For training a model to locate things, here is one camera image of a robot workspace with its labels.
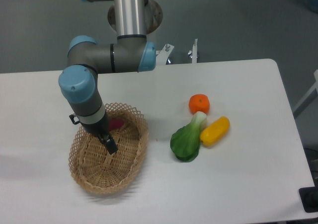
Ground orange tangerine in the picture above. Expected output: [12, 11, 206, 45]
[188, 94, 210, 114]

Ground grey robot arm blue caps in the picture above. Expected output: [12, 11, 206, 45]
[58, 0, 156, 154]

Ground yellow bell pepper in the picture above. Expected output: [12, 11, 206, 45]
[200, 116, 231, 147]

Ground white frame at right edge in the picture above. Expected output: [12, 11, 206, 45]
[292, 70, 318, 119]

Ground white mounting frame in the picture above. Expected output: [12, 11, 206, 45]
[156, 38, 199, 66]

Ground green bok choy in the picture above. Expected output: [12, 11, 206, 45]
[170, 111, 207, 162]

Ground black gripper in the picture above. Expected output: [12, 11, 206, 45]
[69, 112, 118, 154]

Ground black device at table edge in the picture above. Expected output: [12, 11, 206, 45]
[299, 187, 318, 213]

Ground woven wicker basket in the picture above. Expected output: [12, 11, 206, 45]
[69, 103, 149, 194]

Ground purple sweet potato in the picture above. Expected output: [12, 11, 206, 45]
[108, 118, 125, 131]

